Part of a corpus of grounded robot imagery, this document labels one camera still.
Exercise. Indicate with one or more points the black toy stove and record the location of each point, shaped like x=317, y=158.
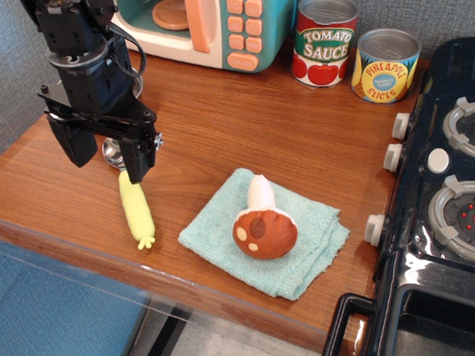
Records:
x=424, y=301

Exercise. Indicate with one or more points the light blue folded cloth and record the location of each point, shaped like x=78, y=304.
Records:
x=321, y=236

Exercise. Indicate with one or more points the plush brown mushroom toy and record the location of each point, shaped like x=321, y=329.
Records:
x=262, y=230

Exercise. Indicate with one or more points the yellow pineapple slices can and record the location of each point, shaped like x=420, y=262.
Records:
x=385, y=65

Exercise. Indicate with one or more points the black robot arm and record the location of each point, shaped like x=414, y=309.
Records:
x=75, y=26

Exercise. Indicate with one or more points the spoon with yellow handle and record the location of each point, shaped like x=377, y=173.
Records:
x=134, y=203

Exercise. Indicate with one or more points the small stainless steel pan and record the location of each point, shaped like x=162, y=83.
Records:
x=137, y=85

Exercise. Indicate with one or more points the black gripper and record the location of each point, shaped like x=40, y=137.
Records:
x=94, y=96

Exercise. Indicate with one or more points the red tomato sauce can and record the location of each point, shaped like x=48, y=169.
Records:
x=325, y=30

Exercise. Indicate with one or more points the teal toy microwave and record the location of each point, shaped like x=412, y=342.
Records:
x=237, y=35

